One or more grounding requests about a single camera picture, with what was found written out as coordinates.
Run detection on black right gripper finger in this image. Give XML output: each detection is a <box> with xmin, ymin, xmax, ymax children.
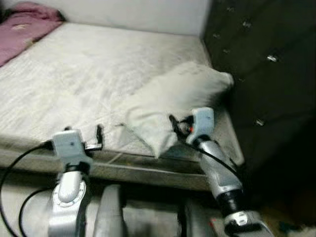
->
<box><xmin>169</xmin><ymin>115</ymin><xmax>183</xmax><ymax>140</ymax></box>

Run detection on white pillow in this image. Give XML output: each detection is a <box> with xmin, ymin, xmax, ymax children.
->
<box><xmin>113</xmin><ymin>60</ymin><xmax>234</xmax><ymax>158</ymax></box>

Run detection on grey robot left leg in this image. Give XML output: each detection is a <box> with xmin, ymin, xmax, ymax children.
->
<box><xmin>93</xmin><ymin>184</ymin><xmax>128</xmax><ymax>237</ymax></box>

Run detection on grey robot leg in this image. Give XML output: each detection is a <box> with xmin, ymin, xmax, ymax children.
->
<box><xmin>178</xmin><ymin>197</ymin><xmax>220</xmax><ymax>237</ymax></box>
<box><xmin>93</xmin><ymin>184</ymin><xmax>128</xmax><ymax>237</ymax></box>

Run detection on white quilted mattress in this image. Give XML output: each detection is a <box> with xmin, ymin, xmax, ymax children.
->
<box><xmin>0</xmin><ymin>22</ymin><xmax>246</xmax><ymax>191</ymax></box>

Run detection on black tufted headboard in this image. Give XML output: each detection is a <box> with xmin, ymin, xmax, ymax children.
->
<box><xmin>202</xmin><ymin>0</ymin><xmax>316</xmax><ymax>208</ymax></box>

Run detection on grey robot right leg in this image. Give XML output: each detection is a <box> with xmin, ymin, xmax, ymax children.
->
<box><xmin>178</xmin><ymin>197</ymin><xmax>220</xmax><ymax>237</ymax></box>

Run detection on pink cartoon print blanket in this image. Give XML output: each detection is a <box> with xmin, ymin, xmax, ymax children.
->
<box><xmin>0</xmin><ymin>1</ymin><xmax>65</xmax><ymax>67</ymax></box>

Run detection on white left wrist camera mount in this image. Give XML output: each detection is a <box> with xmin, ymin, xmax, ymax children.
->
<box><xmin>51</xmin><ymin>128</ymin><xmax>92</xmax><ymax>166</ymax></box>

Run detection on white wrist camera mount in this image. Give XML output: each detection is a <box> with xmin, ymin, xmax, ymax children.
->
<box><xmin>51</xmin><ymin>128</ymin><xmax>92</xmax><ymax>166</ymax></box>
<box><xmin>190</xmin><ymin>107</ymin><xmax>216</xmax><ymax>145</ymax></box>

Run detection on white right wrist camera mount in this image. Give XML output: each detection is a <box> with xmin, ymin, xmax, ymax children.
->
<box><xmin>190</xmin><ymin>107</ymin><xmax>216</xmax><ymax>145</ymax></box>

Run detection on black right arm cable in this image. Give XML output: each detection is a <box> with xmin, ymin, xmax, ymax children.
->
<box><xmin>175</xmin><ymin>136</ymin><xmax>242</xmax><ymax>184</ymax></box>

